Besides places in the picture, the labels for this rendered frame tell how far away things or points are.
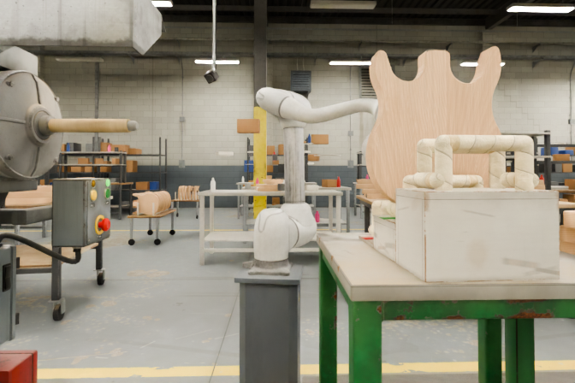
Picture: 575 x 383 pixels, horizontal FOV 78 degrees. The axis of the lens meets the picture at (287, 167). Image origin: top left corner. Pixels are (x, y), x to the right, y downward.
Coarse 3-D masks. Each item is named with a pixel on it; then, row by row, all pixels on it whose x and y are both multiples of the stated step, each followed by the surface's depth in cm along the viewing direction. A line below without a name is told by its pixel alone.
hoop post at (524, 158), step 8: (528, 144) 70; (520, 152) 70; (528, 152) 70; (520, 160) 70; (528, 160) 70; (520, 168) 70; (528, 168) 70; (520, 176) 70; (528, 176) 70; (520, 184) 70; (528, 184) 70
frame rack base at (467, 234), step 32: (416, 192) 71; (448, 192) 67; (480, 192) 68; (512, 192) 68; (544, 192) 69; (416, 224) 71; (448, 224) 67; (480, 224) 68; (512, 224) 68; (544, 224) 69; (416, 256) 70; (448, 256) 67; (480, 256) 68; (512, 256) 68; (544, 256) 68
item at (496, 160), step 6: (492, 156) 79; (498, 156) 78; (504, 156) 78; (492, 162) 79; (498, 162) 78; (504, 162) 78; (492, 168) 79; (498, 168) 78; (504, 168) 78; (492, 174) 79; (498, 174) 78; (492, 180) 79; (498, 180) 78; (492, 186) 79; (498, 186) 78; (504, 186) 78
